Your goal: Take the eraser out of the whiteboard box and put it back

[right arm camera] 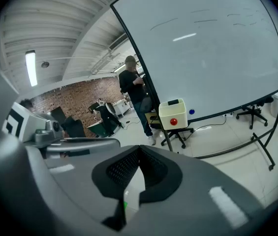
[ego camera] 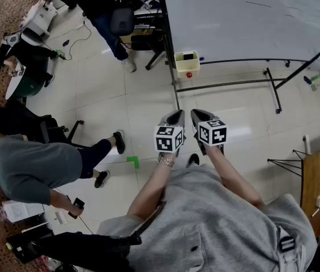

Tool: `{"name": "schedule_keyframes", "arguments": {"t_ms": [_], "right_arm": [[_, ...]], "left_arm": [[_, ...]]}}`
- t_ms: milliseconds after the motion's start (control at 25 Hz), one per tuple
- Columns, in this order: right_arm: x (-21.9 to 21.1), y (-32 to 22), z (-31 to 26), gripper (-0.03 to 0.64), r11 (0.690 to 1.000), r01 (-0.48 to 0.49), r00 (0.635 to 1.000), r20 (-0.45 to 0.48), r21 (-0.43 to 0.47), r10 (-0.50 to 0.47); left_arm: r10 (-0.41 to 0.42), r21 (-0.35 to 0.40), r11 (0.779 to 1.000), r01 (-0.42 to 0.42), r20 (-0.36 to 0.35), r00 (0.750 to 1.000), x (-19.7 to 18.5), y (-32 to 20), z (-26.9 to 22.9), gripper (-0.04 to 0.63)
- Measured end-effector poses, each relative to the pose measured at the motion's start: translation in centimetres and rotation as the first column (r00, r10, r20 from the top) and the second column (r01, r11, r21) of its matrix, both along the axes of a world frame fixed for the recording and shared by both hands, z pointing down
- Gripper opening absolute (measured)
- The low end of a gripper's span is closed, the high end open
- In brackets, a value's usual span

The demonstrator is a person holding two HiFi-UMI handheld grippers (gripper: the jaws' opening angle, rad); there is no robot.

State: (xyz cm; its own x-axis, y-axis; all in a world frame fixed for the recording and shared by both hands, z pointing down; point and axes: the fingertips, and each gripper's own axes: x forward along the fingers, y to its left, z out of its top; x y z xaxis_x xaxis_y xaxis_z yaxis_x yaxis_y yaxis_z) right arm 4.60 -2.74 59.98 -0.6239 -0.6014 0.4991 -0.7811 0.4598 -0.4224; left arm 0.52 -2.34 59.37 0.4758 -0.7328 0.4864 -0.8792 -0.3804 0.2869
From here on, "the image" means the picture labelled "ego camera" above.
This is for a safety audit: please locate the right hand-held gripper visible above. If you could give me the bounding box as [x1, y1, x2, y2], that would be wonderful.
[190, 108, 229, 156]

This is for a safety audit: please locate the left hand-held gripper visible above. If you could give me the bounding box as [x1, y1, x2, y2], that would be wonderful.
[153, 109, 186, 156]

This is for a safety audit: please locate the yellow plastic bin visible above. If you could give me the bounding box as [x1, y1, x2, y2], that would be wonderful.
[174, 50, 200, 79]

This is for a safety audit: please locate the black shoulder bag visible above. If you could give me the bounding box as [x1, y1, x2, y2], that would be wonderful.
[6, 231, 143, 272]

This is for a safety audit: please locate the person's right forearm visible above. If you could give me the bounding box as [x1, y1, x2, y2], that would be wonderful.
[204, 144, 265, 209]

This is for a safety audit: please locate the person's left forearm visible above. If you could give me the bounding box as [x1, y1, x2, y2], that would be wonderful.
[127, 151, 177, 219]

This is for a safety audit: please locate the white whiteboard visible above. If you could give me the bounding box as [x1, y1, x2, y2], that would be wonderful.
[161, 0, 320, 65]

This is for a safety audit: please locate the white plastic block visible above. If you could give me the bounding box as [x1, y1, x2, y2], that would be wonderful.
[54, 210, 68, 226]

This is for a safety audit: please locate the white cardboard box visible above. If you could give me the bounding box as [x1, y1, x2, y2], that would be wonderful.
[2, 199, 46, 223]

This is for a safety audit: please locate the person's black shoe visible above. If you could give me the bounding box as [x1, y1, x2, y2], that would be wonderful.
[187, 153, 200, 168]

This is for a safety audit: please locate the green tape corner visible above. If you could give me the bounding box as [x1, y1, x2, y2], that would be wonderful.
[126, 156, 140, 170]

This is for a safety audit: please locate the person's grey sweatshirt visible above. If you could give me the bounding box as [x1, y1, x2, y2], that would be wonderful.
[96, 163, 319, 272]

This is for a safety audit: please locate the black phone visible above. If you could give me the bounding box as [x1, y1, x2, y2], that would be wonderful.
[67, 197, 86, 220]

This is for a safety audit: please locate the cluttered black desk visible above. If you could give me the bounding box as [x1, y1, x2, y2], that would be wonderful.
[114, 0, 166, 44]

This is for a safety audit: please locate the dark grey backpack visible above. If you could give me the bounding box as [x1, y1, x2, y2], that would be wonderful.
[109, 7, 135, 37]

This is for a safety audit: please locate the white round table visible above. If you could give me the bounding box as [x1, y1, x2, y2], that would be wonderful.
[5, 63, 27, 101]

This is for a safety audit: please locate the white grey handheld device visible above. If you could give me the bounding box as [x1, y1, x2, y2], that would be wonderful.
[3, 32, 22, 48]

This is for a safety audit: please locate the silver wrist bracelet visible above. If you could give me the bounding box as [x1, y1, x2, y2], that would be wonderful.
[156, 155, 176, 168]

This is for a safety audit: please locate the black wire stand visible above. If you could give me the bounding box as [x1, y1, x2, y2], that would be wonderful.
[267, 148, 310, 178]

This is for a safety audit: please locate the black bag strap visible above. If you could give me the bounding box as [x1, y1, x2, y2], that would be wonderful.
[130, 200, 168, 237]

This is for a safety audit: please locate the green handled brush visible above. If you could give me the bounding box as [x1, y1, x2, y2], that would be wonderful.
[303, 74, 320, 92]

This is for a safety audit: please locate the black floor cable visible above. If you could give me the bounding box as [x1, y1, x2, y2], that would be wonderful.
[43, 21, 92, 61]

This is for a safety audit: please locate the black strap buckle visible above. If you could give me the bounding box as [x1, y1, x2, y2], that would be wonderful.
[278, 236, 296, 253]

